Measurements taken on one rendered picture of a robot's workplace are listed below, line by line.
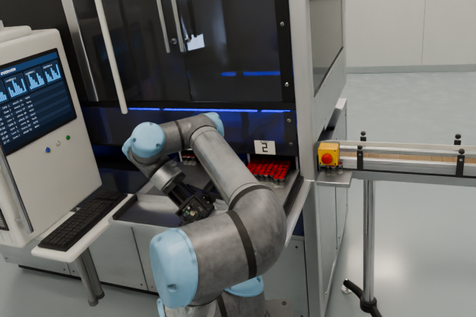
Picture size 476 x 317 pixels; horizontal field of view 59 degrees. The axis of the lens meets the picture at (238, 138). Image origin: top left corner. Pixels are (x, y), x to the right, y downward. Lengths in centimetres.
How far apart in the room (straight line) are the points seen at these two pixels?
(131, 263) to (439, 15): 494
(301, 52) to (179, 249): 102
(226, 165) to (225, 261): 24
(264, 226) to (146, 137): 39
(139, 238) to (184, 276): 166
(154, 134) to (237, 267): 41
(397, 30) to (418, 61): 51
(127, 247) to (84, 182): 52
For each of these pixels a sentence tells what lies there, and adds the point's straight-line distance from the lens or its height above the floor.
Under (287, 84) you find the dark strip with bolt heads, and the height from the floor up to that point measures 128.
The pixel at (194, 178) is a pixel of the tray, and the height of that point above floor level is 88.
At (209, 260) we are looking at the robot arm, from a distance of 65.
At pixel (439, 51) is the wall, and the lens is 623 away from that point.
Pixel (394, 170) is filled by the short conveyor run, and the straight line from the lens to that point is 176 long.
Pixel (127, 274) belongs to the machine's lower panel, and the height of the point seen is 19.
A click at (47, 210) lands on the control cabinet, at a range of 190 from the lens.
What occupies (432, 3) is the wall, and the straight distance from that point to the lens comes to 610.
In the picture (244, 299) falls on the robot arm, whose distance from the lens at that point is 107.
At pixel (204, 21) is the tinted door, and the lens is 162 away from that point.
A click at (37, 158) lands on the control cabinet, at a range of 183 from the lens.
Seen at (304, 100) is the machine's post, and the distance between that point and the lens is 156.
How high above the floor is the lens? 173
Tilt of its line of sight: 23 degrees down
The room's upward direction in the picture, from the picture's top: 7 degrees counter-clockwise
